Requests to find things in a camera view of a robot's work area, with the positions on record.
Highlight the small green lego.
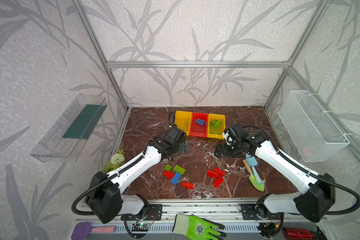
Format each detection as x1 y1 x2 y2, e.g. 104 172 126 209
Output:
165 164 172 172

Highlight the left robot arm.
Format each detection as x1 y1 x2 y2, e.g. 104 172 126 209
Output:
71 125 186 224

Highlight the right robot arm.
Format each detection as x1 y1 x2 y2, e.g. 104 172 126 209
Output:
217 124 360 223

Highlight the light blue toy shovel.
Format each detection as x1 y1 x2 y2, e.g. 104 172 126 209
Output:
246 153 263 185

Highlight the left yellow bin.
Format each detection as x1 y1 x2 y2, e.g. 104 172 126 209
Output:
175 111 193 136

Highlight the yellow bin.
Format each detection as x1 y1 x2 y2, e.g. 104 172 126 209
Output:
175 111 193 136
207 114 226 140

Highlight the red middle bin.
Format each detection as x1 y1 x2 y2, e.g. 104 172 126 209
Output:
190 112 208 138

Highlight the red lego left brick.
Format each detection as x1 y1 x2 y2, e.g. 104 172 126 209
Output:
163 170 175 180

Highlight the red lego brick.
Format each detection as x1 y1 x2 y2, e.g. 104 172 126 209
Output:
163 170 175 180
182 181 194 190

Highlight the red lego cluster top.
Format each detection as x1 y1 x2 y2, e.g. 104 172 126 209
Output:
214 168 226 178

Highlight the red lego cluster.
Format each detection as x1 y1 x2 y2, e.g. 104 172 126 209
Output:
213 177 224 189
214 168 226 178
207 170 220 179

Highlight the green toy trowel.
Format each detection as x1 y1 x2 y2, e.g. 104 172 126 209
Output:
243 159 265 192

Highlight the right yellow bin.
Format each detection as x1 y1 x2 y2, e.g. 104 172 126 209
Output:
207 114 226 140

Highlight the red lego cluster left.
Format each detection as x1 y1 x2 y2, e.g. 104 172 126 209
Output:
207 170 220 179

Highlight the red lego cluster bottom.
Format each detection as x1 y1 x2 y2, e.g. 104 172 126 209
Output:
213 177 224 189

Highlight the red lego bottom brick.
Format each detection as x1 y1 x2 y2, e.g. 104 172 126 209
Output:
182 181 194 190

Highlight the white pot with plant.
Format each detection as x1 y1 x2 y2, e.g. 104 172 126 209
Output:
102 149 125 173

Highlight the green work glove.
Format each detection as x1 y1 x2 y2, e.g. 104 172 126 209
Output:
173 214 227 240

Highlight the red metallic tool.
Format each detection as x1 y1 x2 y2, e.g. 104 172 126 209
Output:
282 227 327 240

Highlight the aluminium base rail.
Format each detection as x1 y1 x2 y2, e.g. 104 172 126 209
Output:
74 197 328 223

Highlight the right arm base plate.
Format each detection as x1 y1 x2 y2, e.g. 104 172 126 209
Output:
239 204 282 221

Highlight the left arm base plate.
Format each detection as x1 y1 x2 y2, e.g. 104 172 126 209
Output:
121 204 163 221

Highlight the white wire mesh basket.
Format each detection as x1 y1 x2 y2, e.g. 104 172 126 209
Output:
278 90 350 163

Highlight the clear acrylic wall shelf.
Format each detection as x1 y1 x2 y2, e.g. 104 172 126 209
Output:
30 94 108 163

